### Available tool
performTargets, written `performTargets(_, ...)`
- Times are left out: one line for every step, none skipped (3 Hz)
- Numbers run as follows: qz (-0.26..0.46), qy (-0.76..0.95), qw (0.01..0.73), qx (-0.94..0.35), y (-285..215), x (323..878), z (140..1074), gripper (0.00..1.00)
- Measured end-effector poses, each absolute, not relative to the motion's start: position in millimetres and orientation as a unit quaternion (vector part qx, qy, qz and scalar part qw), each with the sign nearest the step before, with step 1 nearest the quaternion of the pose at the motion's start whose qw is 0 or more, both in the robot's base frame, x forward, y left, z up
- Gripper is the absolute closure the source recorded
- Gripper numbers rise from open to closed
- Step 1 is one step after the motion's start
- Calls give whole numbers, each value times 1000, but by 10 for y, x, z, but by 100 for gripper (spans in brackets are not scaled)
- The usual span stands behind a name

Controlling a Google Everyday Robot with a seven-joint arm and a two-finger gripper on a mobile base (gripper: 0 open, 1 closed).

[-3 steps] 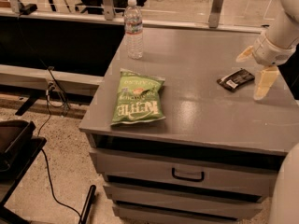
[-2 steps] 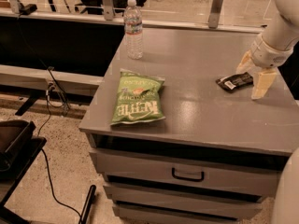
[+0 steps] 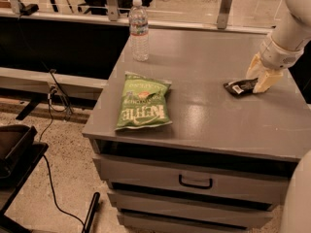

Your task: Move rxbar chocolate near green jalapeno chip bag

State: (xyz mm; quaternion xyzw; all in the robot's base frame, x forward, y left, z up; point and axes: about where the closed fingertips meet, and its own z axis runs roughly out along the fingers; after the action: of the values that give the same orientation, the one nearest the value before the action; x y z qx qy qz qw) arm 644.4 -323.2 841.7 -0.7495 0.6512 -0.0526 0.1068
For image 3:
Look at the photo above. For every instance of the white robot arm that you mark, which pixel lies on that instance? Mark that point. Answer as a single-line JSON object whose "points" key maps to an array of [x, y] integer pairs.
{"points": [[282, 47]]}

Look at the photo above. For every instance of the black cart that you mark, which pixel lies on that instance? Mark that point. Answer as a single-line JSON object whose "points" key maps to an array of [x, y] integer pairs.
{"points": [[19, 155]]}

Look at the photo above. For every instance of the green kettle chip bag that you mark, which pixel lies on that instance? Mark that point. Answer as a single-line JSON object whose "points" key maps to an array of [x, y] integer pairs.
{"points": [[143, 103]]}

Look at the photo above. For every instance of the grey drawer cabinet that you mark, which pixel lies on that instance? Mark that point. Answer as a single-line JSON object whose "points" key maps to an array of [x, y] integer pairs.
{"points": [[249, 146]]}

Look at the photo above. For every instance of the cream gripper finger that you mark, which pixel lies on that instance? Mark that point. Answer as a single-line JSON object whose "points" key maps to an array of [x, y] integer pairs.
{"points": [[254, 68], [266, 79]]}

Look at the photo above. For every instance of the clear plastic water bottle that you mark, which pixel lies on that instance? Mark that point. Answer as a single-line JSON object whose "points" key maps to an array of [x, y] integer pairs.
{"points": [[139, 31]]}

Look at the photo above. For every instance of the black rxbar chocolate wrapper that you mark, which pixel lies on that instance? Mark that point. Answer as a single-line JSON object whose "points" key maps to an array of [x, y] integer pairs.
{"points": [[242, 87]]}

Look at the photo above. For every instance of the black drawer handle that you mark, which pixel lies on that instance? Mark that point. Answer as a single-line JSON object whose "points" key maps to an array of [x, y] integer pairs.
{"points": [[197, 184]]}

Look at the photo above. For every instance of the black table leg foot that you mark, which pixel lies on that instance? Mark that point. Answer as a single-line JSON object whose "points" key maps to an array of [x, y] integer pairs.
{"points": [[91, 212]]}

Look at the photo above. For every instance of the grey metal bracket post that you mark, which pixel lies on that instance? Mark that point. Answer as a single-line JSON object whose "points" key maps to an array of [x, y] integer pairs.
{"points": [[113, 10], [223, 15]]}

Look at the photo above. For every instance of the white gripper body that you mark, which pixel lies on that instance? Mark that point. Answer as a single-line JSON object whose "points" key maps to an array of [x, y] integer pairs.
{"points": [[279, 56]]}

